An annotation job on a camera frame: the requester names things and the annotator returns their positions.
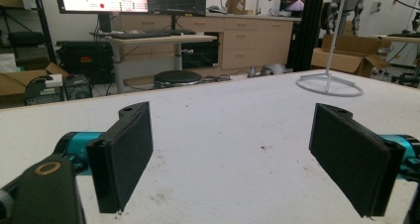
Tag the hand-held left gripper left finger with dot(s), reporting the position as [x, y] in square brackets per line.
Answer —
[122, 158]

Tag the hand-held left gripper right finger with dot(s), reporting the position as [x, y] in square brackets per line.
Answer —
[353, 158]

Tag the black computer tower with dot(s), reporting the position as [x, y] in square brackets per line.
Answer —
[57, 90]

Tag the round black stool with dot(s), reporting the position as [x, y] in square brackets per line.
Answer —
[177, 78]

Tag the large cardboard box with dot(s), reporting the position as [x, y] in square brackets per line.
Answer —
[350, 57]

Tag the black equipment case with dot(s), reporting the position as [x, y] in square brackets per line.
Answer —
[85, 61]

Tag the light wooden desk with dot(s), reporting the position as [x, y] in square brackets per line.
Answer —
[158, 40]

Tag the open cardboard box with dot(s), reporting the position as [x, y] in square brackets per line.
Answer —
[24, 80]

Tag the black keyboard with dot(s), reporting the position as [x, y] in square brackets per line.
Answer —
[141, 34]

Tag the black metal shelf rack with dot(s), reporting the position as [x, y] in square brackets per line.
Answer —
[41, 22]

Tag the beige drawer cabinet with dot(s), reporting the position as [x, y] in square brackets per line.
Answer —
[244, 42]

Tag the dark computer monitor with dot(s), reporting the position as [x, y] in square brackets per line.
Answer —
[176, 0]

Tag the small laptop screen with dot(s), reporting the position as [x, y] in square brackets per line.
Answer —
[292, 0]

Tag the metal sink faucet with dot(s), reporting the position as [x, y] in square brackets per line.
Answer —
[262, 1]

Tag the small cardboard box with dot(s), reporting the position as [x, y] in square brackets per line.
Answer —
[236, 0]

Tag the black metal post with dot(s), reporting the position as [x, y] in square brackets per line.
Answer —
[305, 32]

